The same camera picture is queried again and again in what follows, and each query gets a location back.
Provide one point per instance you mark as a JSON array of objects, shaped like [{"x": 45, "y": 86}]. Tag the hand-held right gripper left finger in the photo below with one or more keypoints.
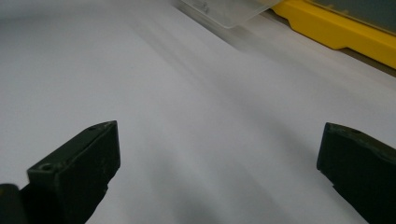
[{"x": 77, "y": 174}]

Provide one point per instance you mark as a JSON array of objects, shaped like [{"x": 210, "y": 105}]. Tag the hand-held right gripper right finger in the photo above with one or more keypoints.
[{"x": 358, "y": 165}]

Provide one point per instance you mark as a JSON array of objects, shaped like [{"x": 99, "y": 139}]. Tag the clear plastic drawer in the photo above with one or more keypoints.
[{"x": 230, "y": 11}]

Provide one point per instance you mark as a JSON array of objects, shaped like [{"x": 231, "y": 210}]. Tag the yellow parts organizer cabinet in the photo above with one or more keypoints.
[{"x": 336, "y": 31}]

